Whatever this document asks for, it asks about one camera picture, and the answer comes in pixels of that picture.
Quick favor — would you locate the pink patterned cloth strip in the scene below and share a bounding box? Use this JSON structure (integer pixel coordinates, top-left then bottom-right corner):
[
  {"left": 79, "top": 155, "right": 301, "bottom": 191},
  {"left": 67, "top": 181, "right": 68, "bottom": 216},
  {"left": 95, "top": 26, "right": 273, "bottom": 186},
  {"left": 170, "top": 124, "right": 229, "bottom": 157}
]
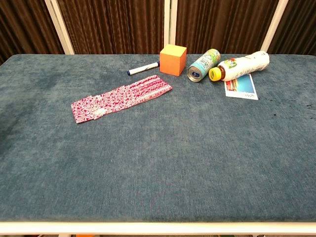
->
[{"left": 98, "top": 75, "right": 173, "bottom": 117}]

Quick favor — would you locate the blue fabric tablecloth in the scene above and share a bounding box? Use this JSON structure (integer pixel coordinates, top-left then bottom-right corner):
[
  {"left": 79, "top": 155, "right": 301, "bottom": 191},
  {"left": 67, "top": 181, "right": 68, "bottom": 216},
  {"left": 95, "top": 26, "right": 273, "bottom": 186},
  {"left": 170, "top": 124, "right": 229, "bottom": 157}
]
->
[{"left": 0, "top": 53, "right": 316, "bottom": 224}]

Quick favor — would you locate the white marker with blue cap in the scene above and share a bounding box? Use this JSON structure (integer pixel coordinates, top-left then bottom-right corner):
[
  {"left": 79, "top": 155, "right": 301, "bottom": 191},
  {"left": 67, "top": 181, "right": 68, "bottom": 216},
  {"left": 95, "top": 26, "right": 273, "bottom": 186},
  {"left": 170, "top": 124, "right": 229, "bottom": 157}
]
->
[{"left": 126, "top": 62, "right": 159, "bottom": 77}]

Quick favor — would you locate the orange cube block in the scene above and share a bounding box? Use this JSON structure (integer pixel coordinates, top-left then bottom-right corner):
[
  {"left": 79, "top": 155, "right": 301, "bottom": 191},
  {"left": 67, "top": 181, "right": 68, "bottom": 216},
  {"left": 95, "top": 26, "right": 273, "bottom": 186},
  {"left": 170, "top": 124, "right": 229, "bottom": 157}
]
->
[{"left": 159, "top": 44, "right": 188, "bottom": 77}]

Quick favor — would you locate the light blue drink can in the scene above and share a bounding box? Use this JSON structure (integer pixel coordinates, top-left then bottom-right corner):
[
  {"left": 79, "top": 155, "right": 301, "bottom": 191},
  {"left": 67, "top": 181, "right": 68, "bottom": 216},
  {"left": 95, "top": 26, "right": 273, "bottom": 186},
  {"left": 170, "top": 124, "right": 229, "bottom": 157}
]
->
[{"left": 187, "top": 48, "right": 222, "bottom": 82}]

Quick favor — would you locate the blue photo postcard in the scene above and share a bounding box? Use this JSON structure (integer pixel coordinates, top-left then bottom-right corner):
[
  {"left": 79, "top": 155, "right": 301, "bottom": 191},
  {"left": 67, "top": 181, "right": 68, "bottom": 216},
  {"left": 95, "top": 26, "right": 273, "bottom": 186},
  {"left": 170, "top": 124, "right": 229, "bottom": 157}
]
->
[{"left": 224, "top": 73, "right": 259, "bottom": 101}]

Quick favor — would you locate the yellow-capped white label tea bottle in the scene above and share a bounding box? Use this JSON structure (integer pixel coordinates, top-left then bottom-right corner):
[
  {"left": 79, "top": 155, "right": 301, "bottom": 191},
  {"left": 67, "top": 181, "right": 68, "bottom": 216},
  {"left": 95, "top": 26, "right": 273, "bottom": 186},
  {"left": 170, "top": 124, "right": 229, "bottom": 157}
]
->
[{"left": 208, "top": 50, "right": 271, "bottom": 82}]

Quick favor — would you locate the brown pleated curtain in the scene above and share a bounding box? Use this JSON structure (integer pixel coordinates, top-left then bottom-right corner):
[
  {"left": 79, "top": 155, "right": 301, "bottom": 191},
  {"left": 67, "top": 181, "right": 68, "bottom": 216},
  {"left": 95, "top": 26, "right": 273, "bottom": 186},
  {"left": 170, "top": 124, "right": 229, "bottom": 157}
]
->
[{"left": 0, "top": 0, "right": 316, "bottom": 65}]

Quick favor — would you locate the white screen frame post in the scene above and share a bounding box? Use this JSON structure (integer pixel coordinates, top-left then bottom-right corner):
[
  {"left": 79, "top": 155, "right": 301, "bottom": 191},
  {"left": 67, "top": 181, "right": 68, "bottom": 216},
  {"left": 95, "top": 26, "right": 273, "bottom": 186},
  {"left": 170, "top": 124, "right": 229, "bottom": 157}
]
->
[
  {"left": 170, "top": 0, "right": 178, "bottom": 48},
  {"left": 44, "top": 0, "right": 75, "bottom": 55},
  {"left": 163, "top": 0, "right": 171, "bottom": 50},
  {"left": 261, "top": 0, "right": 289, "bottom": 52}
]

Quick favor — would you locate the white table frame edge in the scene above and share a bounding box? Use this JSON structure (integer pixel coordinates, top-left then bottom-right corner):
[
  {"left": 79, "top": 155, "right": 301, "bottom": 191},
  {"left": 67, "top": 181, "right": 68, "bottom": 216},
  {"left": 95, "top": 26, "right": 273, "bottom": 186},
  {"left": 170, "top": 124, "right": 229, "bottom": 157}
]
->
[{"left": 0, "top": 221, "right": 316, "bottom": 236}]

